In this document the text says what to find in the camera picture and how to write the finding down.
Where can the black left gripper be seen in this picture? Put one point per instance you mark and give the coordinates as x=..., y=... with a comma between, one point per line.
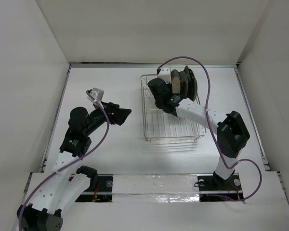
x=115, y=113

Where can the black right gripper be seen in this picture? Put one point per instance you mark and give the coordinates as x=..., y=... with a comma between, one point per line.
x=168, y=85

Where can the striped rim cream plate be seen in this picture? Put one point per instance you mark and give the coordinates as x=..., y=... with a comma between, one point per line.
x=174, y=72

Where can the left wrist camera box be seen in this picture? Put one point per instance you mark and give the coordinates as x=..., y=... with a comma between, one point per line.
x=95, y=94

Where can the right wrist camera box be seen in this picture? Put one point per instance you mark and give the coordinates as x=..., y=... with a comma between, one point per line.
x=164, y=74

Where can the black square floral plate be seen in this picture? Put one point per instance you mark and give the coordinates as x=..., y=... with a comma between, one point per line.
x=191, y=83

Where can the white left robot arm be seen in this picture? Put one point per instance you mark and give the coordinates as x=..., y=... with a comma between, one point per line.
x=48, y=203

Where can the wire dish rack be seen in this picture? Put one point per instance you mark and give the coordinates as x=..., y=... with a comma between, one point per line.
x=159, y=126

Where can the grey reindeer plate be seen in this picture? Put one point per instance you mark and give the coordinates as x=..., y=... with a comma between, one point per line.
x=184, y=81

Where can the beige bird pattern plate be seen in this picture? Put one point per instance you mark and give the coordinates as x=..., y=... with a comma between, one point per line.
x=175, y=84

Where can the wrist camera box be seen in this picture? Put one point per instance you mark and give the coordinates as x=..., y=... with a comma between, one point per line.
x=164, y=74
x=95, y=94

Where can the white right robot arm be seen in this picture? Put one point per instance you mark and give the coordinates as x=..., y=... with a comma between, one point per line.
x=229, y=131

